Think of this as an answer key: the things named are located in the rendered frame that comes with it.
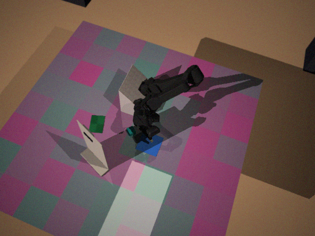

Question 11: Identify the dark green flat square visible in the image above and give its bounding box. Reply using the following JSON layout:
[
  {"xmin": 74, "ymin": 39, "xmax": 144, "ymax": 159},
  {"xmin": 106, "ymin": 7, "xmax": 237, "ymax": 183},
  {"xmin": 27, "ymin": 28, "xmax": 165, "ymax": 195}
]
[{"xmin": 89, "ymin": 115, "xmax": 105, "ymax": 133}]

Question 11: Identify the beige panel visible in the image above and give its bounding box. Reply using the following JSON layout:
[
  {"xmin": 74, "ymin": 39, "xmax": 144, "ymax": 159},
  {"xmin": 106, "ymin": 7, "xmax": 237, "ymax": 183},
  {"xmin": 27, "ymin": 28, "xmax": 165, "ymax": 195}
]
[{"xmin": 77, "ymin": 120, "xmax": 109, "ymax": 177}]

